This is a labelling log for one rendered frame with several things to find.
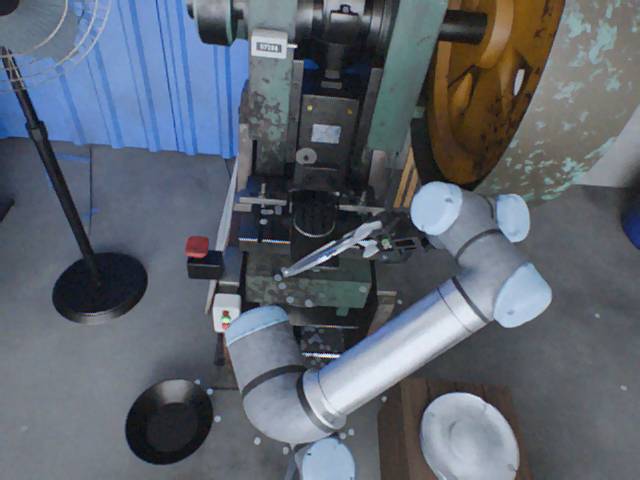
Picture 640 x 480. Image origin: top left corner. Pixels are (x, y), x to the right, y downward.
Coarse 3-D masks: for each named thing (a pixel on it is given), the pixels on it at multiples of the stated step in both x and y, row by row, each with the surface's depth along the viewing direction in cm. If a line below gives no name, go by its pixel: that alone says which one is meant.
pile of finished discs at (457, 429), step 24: (432, 408) 142; (456, 408) 143; (480, 408) 144; (432, 432) 137; (456, 432) 137; (480, 432) 138; (504, 432) 140; (432, 456) 132; (456, 456) 133; (480, 456) 133; (504, 456) 135
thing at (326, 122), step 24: (312, 72) 113; (312, 96) 108; (336, 96) 109; (360, 96) 110; (312, 120) 113; (336, 120) 113; (312, 144) 119; (336, 144) 119; (312, 168) 121; (336, 168) 122
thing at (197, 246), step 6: (192, 240) 127; (198, 240) 127; (204, 240) 128; (186, 246) 125; (192, 246) 126; (198, 246) 126; (204, 246) 126; (186, 252) 124; (192, 252) 124; (198, 252) 125; (204, 252) 125
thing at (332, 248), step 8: (352, 232) 121; (344, 240) 107; (352, 240) 103; (360, 240) 95; (320, 248) 122; (328, 248) 107; (336, 248) 102; (344, 248) 94; (312, 256) 118; (320, 256) 104; (328, 256) 97; (296, 264) 117; (304, 264) 106; (312, 264) 95; (288, 272) 111; (296, 272) 99
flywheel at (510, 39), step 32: (480, 0) 120; (512, 0) 98; (544, 0) 86; (512, 32) 97; (544, 32) 85; (448, 64) 134; (480, 64) 106; (512, 64) 99; (544, 64) 78; (448, 96) 132; (480, 96) 111; (512, 96) 100; (448, 128) 129; (480, 128) 109; (512, 128) 87; (448, 160) 119; (480, 160) 100
